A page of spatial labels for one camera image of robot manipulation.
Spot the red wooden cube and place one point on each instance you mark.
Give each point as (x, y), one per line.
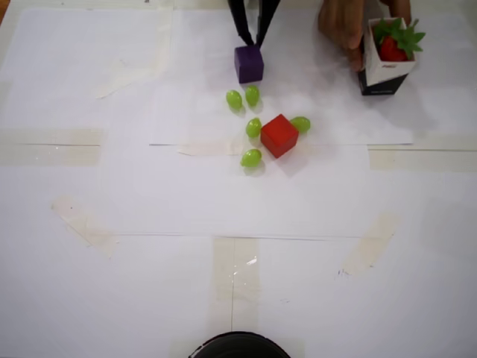
(279, 136)

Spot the green plastic grape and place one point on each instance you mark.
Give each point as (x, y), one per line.
(252, 95)
(234, 100)
(253, 128)
(250, 158)
(301, 124)

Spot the purple wooden cube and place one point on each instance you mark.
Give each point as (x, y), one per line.
(249, 65)

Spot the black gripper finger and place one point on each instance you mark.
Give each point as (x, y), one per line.
(240, 18)
(267, 15)

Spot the bare person hand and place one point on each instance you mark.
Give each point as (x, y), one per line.
(339, 22)

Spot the black round dome object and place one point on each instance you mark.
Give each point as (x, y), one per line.
(238, 348)

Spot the white and black carton box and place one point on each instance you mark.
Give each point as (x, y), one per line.
(380, 84)

